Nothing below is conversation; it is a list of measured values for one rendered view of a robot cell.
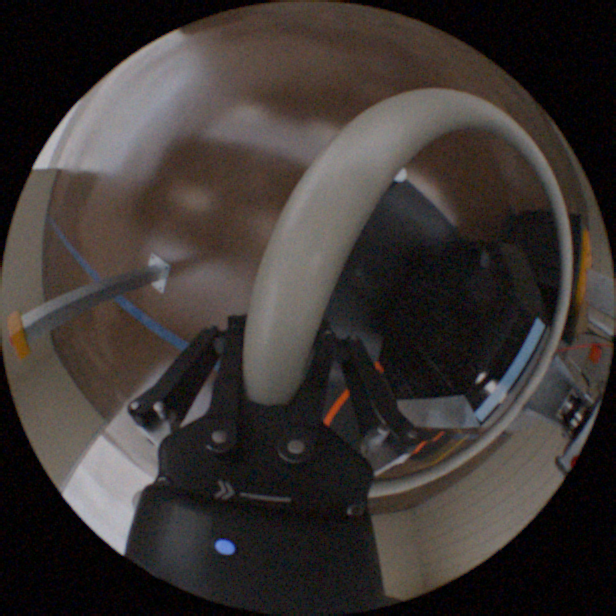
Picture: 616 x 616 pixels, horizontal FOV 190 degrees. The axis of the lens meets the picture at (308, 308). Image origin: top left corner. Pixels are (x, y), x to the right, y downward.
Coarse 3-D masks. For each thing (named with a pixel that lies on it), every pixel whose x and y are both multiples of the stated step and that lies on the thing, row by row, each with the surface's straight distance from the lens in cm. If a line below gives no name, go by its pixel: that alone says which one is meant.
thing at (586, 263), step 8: (584, 232) 158; (584, 240) 153; (584, 248) 149; (584, 256) 145; (584, 264) 141; (584, 272) 139; (584, 280) 140; (584, 288) 145; (576, 296) 133; (584, 296) 151; (576, 304) 138; (576, 312) 145; (576, 320) 152
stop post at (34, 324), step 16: (128, 272) 125; (144, 272) 129; (160, 272) 137; (80, 288) 108; (96, 288) 108; (112, 288) 112; (128, 288) 121; (160, 288) 140; (48, 304) 102; (64, 304) 100; (80, 304) 103; (96, 304) 110; (16, 320) 98; (32, 320) 97; (48, 320) 98; (64, 320) 103; (16, 336) 94; (32, 336) 99; (16, 352) 98
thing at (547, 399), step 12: (552, 360) 48; (552, 372) 56; (564, 372) 53; (540, 384) 53; (552, 384) 60; (564, 384) 69; (576, 384) 68; (516, 396) 47; (540, 396) 57; (552, 396) 65; (564, 396) 76; (528, 408) 46; (540, 408) 62; (552, 408) 71; (552, 420) 66
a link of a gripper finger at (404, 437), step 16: (352, 336) 15; (352, 352) 13; (352, 368) 13; (368, 368) 12; (352, 384) 13; (368, 384) 11; (384, 384) 11; (352, 400) 13; (368, 400) 10; (384, 400) 10; (368, 416) 10; (384, 416) 9; (400, 416) 10; (400, 432) 9; (416, 432) 9; (400, 448) 9; (400, 464) 10
